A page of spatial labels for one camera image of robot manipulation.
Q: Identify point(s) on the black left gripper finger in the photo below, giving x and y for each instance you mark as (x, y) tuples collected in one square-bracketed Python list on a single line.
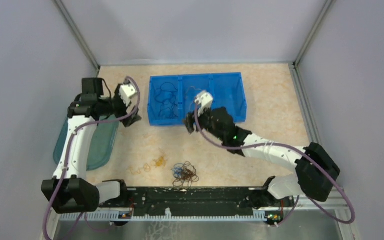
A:
[(134, 111), (131, 120)]

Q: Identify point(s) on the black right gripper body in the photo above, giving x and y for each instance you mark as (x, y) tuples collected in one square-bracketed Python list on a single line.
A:
[(205, 121)]

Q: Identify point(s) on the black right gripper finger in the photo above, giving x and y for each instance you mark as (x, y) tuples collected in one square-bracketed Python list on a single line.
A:
[(189, 124), (190, 117)]

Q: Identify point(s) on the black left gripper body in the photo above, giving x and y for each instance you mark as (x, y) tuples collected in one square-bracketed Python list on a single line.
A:
[(120, 108)]

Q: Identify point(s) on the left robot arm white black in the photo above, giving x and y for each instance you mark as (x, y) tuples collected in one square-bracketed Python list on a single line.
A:
[(68, 191)]

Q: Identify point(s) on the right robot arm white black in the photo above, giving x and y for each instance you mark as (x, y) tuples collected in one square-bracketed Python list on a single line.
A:
[(313, 169)]

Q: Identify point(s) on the blue plastic divided bin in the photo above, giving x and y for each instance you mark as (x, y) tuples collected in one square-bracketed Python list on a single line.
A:
[(171, 97)]

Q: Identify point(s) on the teal translucent plastic basin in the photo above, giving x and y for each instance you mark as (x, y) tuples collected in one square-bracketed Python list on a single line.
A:
[(101, 147)]

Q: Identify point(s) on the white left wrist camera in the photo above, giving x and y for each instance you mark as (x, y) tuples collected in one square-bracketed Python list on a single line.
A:
[(127, 92)]

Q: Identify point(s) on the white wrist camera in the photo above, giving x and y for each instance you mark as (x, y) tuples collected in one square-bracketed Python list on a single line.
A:
[(127, 92), (203, 100)]

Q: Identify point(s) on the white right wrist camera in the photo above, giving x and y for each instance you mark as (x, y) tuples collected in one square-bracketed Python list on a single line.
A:
[(203, 100)]

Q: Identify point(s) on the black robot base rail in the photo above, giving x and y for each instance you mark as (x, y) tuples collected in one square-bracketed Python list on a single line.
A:
[(197, 204)]

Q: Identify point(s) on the aluminium frame post left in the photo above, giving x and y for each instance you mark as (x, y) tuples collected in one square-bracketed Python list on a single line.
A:
[(77, 34)]

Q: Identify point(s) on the aluminium frame post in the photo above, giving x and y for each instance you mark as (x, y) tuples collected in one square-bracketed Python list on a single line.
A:
[(327, 5), (77, 34)]

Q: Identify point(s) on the aluminium frame post right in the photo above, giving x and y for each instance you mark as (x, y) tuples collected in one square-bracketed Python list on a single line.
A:
[(327, 5)]

